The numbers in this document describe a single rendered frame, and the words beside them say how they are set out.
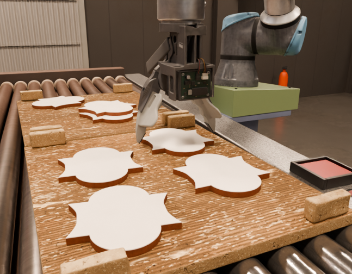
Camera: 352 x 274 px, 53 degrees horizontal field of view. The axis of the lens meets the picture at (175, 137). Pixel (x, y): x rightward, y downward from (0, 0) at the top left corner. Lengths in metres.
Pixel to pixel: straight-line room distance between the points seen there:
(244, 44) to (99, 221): 0.88
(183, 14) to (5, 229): 0.38
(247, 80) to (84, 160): 0.73
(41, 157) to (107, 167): 0.14
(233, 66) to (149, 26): 3.28
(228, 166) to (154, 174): 0.11
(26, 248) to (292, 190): 0.33
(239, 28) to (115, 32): 3.19
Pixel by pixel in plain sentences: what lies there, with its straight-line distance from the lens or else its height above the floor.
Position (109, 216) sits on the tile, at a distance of 0.41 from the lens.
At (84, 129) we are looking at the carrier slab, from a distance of 0.76.
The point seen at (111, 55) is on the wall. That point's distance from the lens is 4.27.
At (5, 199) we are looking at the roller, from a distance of 0.55.
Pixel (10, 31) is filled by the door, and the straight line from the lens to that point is 4.07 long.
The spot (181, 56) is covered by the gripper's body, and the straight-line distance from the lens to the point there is 0.55.
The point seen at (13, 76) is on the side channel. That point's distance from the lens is 1.56.
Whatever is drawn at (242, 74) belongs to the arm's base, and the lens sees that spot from 1.16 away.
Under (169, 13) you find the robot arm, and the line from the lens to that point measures 0.56.
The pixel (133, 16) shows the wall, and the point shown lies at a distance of 4.33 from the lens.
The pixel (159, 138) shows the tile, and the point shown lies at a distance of 0.64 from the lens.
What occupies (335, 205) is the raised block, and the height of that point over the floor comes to 0.95.
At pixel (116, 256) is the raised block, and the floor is 0.96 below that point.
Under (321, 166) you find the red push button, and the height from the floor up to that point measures 0.93.
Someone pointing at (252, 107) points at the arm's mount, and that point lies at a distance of 1.12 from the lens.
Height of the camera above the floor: 1.15
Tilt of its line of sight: 18 degrees down
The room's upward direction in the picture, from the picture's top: straight up
